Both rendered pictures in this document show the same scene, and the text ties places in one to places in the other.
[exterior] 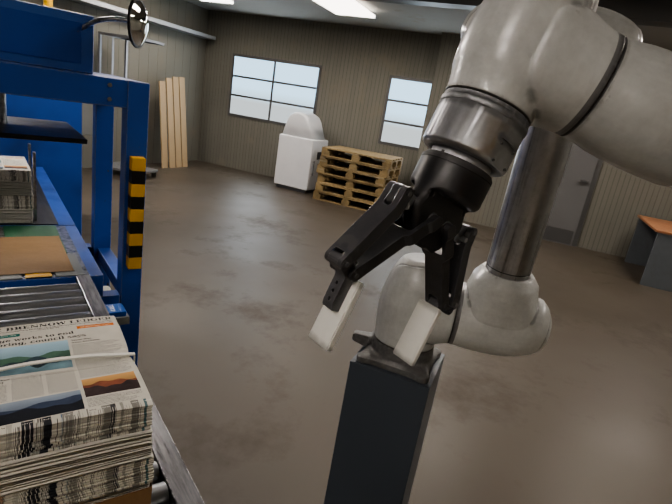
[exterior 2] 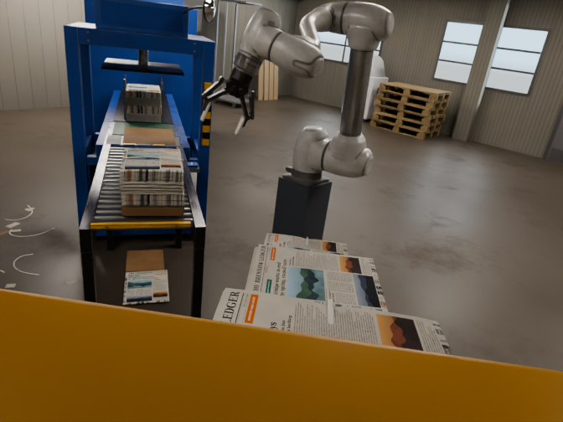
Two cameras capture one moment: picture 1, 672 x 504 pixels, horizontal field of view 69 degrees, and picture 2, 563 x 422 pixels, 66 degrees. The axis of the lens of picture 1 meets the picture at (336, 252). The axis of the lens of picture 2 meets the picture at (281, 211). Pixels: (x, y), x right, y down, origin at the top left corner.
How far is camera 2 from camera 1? 1.19 m
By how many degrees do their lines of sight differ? 18
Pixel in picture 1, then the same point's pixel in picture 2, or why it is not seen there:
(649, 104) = (280, 53)
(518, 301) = (348, 146)
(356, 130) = (414, 69)
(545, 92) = (256, 50)
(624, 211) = not seen: outside the picture
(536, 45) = (253, 37)
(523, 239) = (349, 115)
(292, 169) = not seen: hidden behind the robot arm
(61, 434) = (151, 176)
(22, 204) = (156, 111)
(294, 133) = not seen: hidden behind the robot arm
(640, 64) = (278, 41)
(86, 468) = (159, 192)
